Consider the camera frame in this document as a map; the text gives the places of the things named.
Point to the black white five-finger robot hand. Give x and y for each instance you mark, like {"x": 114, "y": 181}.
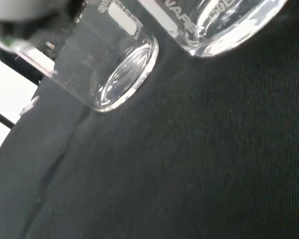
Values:
{"x": 20, "y": 10}

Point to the clear glass beaker white label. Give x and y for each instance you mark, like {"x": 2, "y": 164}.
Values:
{"x": 119, "y": 74}

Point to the clear cloth clip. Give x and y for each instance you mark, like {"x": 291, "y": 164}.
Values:
{"x": 30, "y": 105}

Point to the black tripod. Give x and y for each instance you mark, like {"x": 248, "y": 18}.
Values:
{"x": 2, "y": 119}

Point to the black bench cloth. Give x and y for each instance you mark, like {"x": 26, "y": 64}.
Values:
{"x": 189, "y": 149}

